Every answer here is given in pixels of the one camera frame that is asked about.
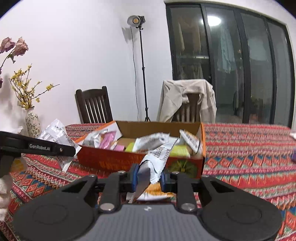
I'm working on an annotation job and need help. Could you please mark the yellow flower branches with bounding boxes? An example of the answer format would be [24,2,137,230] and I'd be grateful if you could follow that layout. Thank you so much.
[9,65,59,110]

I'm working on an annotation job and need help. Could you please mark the white barcode snack packet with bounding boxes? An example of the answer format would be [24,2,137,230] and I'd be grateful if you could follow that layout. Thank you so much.
[128,137,180,203]

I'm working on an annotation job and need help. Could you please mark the studio light on stand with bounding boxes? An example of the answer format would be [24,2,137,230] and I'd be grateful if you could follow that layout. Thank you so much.
[127,14,152,123]

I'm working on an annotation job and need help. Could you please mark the lime green snack packet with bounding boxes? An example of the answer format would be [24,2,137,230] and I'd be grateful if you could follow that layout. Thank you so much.
[169,145,191,158]

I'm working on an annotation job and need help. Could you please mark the black framed glass door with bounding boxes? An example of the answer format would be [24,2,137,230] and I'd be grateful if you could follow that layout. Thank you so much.
[166,2,295,127]

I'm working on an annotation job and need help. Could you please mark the orange pumpkin cardboard box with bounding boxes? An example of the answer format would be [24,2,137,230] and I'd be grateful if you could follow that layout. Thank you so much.
[75,120,206,178]

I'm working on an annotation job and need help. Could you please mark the white silver snack packet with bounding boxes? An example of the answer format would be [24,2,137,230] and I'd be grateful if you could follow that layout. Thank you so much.
[37,119,82,172]

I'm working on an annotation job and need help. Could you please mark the dark wooden chair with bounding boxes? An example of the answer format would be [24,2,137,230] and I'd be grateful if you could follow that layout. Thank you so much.
[75,86,113,123]

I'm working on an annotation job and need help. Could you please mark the beige jacket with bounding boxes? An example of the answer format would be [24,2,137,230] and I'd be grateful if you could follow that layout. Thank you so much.
[157,79,217,123]

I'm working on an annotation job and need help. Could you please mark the floral ceramic vase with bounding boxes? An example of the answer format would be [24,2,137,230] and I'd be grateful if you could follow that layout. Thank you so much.
[25,107,41,138]

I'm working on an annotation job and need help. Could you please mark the red patterned tablecloth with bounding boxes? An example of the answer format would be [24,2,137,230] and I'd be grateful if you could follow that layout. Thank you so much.
[1,123,295,240]

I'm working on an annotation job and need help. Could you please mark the wooden chair with jacket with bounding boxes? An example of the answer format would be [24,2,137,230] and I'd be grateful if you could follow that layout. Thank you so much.
[171,93,200,123]

